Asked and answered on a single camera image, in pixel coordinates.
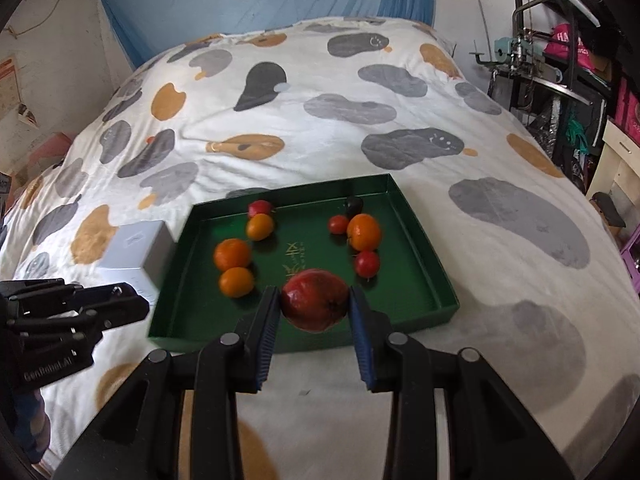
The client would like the pink box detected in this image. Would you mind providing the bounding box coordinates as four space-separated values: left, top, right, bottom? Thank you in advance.
614 77 640 143

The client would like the green tray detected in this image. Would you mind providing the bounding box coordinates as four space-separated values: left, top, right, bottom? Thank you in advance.
146 173 460 356

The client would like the person's left forearm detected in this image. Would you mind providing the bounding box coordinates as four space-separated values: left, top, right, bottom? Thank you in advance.
0 387 53 466

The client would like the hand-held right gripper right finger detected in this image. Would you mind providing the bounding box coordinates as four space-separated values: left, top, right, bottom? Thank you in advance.
348 285 576 480

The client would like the purple crate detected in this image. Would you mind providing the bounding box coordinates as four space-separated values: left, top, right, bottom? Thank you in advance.
620 225 640 296

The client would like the dark stool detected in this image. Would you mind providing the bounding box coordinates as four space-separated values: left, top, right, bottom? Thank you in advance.
590 191 628 231

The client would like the white spotted blanket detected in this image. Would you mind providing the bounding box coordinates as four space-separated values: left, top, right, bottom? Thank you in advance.
0 16 640 480

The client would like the white cardboard box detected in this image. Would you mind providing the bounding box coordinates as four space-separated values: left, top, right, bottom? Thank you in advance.
95 220 176 306

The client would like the sewing machine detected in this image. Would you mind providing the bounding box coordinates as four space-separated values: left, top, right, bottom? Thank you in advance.
470 30 566 86

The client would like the orange tangerine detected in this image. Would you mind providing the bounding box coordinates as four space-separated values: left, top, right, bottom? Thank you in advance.
213 238 252 272
346 213 382 252
218 267 255 298
245 213 275 242

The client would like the wall calendar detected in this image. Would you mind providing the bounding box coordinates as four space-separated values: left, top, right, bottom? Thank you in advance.
0 57 21 121

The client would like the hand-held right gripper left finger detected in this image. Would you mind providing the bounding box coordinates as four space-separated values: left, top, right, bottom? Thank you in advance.
52 285 282 480

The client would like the thin metal rod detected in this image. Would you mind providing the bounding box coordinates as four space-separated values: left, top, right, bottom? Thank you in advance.
464 0 496 71

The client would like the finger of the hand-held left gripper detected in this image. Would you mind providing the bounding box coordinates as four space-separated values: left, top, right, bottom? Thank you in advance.
7 299 151 358
0 279 142 313

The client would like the beige cabinet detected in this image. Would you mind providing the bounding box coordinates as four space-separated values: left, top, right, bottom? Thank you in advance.
585 120 640 231

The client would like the black metal rack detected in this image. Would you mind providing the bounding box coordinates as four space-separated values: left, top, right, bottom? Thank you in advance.
507 0 640 196

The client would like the pink bag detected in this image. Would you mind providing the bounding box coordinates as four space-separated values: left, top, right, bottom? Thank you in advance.
544 22 608 73

